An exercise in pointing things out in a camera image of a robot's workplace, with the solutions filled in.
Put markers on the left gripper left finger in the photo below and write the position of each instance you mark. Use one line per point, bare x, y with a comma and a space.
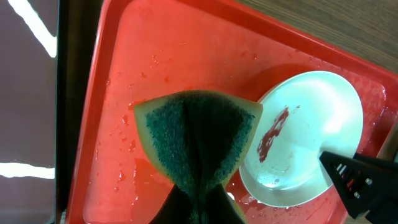
176, 209

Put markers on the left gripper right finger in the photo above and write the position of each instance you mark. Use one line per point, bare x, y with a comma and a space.
219, 208

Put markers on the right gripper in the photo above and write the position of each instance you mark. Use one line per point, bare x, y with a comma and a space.
367, 186

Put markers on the green yellow sponge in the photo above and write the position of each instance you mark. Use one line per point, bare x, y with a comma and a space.
197, 139

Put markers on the white plate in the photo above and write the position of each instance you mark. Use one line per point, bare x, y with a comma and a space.
302, 117

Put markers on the red plastic tray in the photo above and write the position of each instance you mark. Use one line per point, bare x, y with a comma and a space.
145, 49

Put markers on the black tray with water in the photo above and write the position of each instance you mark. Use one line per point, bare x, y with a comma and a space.
46, 51

